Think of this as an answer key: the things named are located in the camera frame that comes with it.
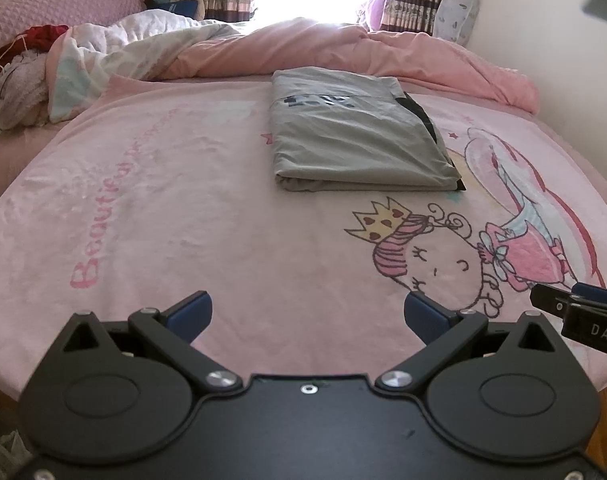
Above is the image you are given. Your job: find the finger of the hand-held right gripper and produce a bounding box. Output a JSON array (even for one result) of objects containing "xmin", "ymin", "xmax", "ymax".
[
  {"xmin": 530, "ymin": 283, "xmax": 573, "ymax": 318},
  {"xmin": 571, "ymin": 282, "xmax": 607, "ymax": 308}
]

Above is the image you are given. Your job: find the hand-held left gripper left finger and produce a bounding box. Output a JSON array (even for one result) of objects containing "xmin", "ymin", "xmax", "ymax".
[{"xmin": 60, "ymin": 290, "xmax": 244, "ymax": 394}]

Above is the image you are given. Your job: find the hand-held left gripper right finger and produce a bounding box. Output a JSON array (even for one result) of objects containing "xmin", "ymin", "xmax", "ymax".
[{"xmin": 374, "ymin": 292, "xmax": 560, "ymax": 393}]

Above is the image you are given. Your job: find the pile of red and pale clothes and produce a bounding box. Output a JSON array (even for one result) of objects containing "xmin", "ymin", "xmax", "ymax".
[{"xmin": 0, "ymin": 24, "xmax": 73, "ymax": 132}]

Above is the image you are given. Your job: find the pink printed blanket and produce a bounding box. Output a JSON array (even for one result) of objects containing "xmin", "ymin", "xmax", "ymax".
[{"xmin": 0, "ymin": 74, "xmax": 607, "ymax": 403}]

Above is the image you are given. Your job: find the white quilt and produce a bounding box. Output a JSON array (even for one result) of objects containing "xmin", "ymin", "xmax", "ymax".
[{"xmin": 47, "ymin": 9, "xmax": 246, "ymax": 124}]

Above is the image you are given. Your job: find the pink duvet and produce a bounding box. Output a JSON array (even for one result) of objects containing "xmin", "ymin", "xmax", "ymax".
[{"xmin": 153, "ymin": 16, "xmax": 541, "ymax": 115}]

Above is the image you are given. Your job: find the white patterned pillow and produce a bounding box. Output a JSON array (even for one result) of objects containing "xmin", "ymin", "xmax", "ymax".
[{"xmin": 435, "ymin": 0, "xmax": 480, "ymax": 47}]

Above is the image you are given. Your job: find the dark blue box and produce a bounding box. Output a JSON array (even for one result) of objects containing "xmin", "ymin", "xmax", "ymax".
[{"xmin": 154, "ymin": 0, "xmax": 201, "ymax": 19}]

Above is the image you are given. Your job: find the purple cloth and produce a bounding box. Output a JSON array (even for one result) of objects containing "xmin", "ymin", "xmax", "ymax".
[{"xmin": 356, "ymin": 0, "xmax": 390, "ymax": 32}]

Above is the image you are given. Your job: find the pink quilted headboard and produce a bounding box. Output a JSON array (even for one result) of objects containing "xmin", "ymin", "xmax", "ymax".
[{"xmin": 0, "ymin": 0, "xmax": 147, "ymax": 66}]

